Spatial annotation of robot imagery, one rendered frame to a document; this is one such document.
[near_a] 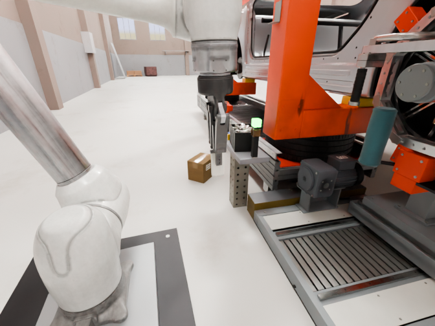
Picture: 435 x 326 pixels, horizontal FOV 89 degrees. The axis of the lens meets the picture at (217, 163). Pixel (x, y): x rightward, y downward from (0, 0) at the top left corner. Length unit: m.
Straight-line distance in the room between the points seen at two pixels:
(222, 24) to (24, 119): 0.51
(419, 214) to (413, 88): 0.66
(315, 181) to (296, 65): 0.60
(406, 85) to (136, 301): 1.13
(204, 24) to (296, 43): 0.85
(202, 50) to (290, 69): 0.84
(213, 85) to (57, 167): 0.47
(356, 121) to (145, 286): 1.38
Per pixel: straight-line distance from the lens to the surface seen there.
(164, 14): 0.60
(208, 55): 0.44
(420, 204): 1.46
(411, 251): 1.39
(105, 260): 0.62
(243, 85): 3.20
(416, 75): 1.07
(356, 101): 1.13
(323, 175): 1.27
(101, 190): 0.72
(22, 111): 0.70
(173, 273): 0.80
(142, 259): 0.81
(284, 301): 1.13
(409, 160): 1.25
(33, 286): 0.94
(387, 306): 1.18
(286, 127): 1.29
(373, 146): 1.20
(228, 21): 0.44
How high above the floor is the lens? 0.91
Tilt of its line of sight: 24 degrees down
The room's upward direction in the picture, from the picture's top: straight up
